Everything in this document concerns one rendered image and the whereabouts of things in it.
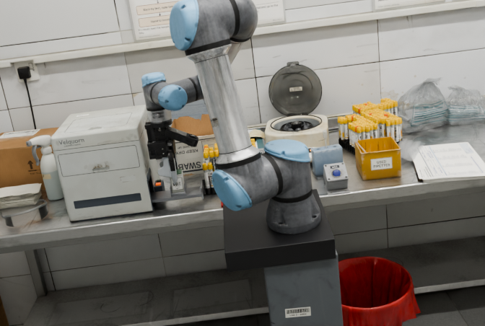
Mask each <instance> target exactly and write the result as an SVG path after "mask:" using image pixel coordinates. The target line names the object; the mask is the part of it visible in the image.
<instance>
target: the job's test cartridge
mask: <svg viewBox="0 0 485 326"><path fill-rule="evenodd" d="M177 176H178V180H177V182H176V184H175V185H174V184H173V181H172V178H170V183H171V187H172V193H181V192H185V191H184V183H185V182H184V177H183V170H182V174H178V175H177Z"/></svg>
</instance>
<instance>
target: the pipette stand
mask: <svg viewBox="0 0 485 326"><path fill-rule="evenodd" d="M311 155H312V163H313V170H312V173H313V175H314V176H315V178H316V179H317V180H322V179H323V165H324V164H335V163H340V162H343V153H342V147H341V146H340V145H339V144H334V145H330V146H327V149H326V148H325V146H322V147H318V148H313V149H311Z"/></svg>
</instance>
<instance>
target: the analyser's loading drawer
mask: <svg viewBox="0 0 485 326"><path fill-rule="evenodd" d="M184 191H185V192H181V193H172V187H171V183H170V190H165V191H159V192H153V193H150V194H151V198H152V202H153V203H157V202H163V201H173V200H180V199H186V198H196V197H201V198H202V199H204V186H203V180H201V186H198V187H192V188H187V185H186V180H185V183H184Z"/></svg>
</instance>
